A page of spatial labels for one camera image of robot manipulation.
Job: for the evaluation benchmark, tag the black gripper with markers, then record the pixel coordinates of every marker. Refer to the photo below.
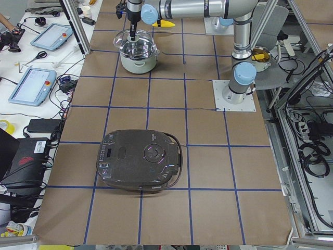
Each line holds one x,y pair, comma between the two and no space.
133,15

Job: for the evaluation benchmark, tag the glass pot lid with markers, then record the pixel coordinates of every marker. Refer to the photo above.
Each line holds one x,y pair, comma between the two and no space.
142,47

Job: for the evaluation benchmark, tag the yellow corn cob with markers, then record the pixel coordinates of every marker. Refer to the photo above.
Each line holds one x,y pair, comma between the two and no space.
163,24

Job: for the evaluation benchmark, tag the pale green electric pot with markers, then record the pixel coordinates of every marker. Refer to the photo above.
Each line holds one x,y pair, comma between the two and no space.
140,66

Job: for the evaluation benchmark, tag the steel pot with lid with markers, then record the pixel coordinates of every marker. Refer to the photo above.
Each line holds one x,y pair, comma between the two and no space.
261,58

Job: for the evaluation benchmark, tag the blue teach pendant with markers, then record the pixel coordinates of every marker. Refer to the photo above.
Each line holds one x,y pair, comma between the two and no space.
53,37
33,87

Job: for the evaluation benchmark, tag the black scissors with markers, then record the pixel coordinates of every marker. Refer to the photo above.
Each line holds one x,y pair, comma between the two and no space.
40,55

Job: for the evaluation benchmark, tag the black rice cooker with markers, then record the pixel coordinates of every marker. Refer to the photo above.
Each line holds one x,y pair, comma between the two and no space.
140,160

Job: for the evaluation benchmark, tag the black power adapter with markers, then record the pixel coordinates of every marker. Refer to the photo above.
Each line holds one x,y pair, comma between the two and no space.
41,126

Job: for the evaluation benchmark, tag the yellow tape roll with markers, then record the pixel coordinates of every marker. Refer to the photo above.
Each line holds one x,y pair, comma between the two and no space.
7,126

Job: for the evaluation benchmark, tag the black computer box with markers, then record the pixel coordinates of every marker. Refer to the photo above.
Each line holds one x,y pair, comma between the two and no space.
23,164

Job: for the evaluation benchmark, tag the aluminium frame post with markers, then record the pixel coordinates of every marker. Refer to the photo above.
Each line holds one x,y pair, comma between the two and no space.
72,16

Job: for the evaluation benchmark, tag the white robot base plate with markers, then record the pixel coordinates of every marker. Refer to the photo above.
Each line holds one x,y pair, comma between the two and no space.
226,100

